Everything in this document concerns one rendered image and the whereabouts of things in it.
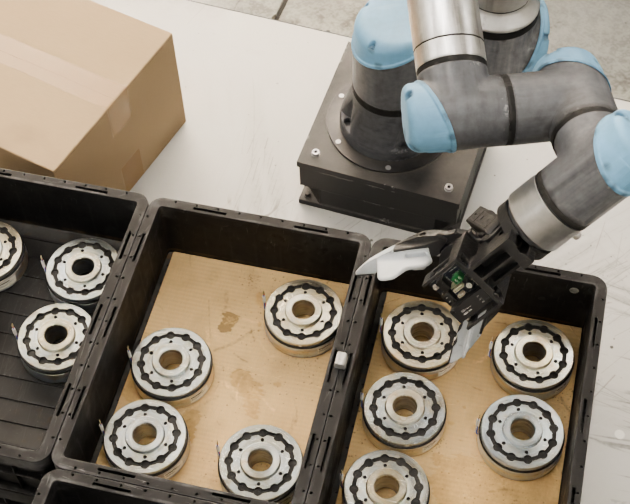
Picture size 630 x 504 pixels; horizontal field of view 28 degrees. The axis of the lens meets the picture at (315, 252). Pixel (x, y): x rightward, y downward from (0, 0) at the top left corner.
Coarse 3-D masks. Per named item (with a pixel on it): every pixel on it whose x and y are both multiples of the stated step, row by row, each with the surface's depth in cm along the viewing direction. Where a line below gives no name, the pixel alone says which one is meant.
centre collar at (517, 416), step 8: (512, 416) 153; (520, 416) 153; (528, 416) 153; (504, 424) 152; (536, 424) 152; (504, 432) 152; (536, 432) 152; (512, 440) 151; (520, 440) 151; (528, 440) 151; (536, 440) 151; (520, 448) 151; (528, 448) 151
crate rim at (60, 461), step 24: (144, 216) 164; (216, 216) 164; (240, 216) 164; (264, 216) 163; (144, 240) 162; (336, 240) 162; (360, 240) 161; (360, 264) 159; (120, 288) 157; (360, 288) 157; (336, 336) 153; (96, 360) 152; (72, 408) 148; (72, 432) 146; (312, 432) 145; (312, 456) 144; (120, 480) 142; (144, 480) 142; (168, 480) 142
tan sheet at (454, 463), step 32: (384, 320) 166; (512, 320) 165; (480, 352) 163; (576, 352) 162; (448, 384) 160; (480, 384) 160; (448, 416) 157; (480, 416) 157; (352, 448) 155; (448, 448) 155; (448, 480) 152; (480, 480) 152; (512, 480) 152; (544, 480) 152
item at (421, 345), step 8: (408, 320) 161; (416, 320) 161; (424, 320) 161; (432, 320) 161; (408, 328) 161; (432, 328) 161; (440, 328) 160; (408, 336) 160; (432, 336) 160; (440, 336) 160; (408, 344) 160; (416, 344) 159; (424, 344) 159; (432, 344) 159
